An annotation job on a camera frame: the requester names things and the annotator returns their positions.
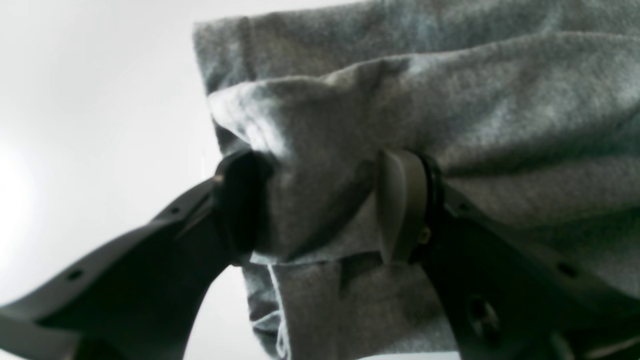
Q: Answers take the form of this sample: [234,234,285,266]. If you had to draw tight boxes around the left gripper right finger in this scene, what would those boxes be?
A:
[375,149,640,360]

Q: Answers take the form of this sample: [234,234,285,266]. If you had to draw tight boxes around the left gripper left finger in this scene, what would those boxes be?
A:
[0,149,265,360]

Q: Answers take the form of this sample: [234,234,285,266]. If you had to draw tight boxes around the grey T-shirt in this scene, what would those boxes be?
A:
[193,0,640,360]

